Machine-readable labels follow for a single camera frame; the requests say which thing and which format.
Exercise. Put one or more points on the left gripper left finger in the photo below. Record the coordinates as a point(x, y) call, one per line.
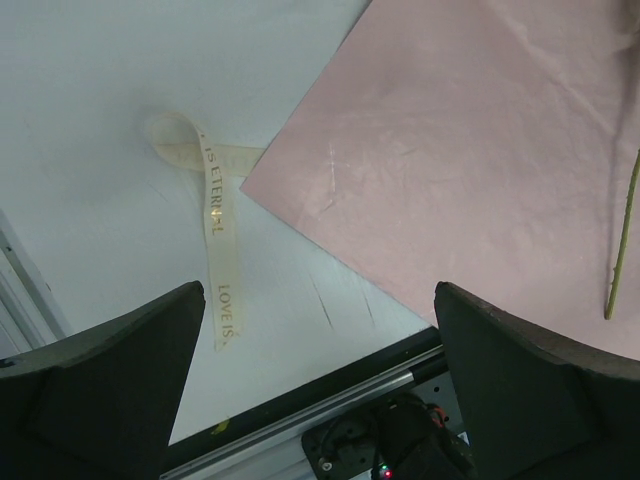
point(101, 404)

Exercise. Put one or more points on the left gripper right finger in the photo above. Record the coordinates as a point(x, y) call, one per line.
point(537, 404)

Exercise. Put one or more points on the purple wrapping paper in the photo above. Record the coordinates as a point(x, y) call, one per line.
point(485, 143)

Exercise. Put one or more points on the cream printed ribbon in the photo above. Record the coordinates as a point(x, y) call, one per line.
point(182, 143)

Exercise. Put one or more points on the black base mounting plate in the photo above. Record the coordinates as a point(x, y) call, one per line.
point(344, 447)

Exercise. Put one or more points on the left aluminium frame post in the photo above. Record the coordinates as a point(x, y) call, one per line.
point(30, 316)

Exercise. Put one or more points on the aluminium extrusion rail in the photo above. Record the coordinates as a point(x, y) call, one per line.
point(280, 420)

